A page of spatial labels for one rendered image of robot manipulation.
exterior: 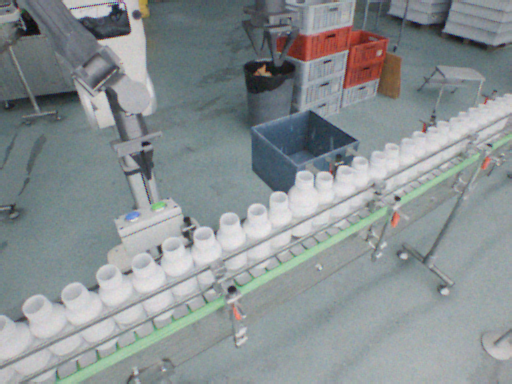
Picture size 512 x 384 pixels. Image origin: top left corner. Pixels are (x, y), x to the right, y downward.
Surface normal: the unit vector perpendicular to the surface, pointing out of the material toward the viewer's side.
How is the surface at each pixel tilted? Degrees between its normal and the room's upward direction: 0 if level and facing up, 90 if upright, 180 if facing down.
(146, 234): 70
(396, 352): 0
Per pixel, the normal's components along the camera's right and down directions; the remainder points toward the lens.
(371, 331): 0.00, -0.75
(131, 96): 0.58, 0.23
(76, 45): 0.76, 0.52
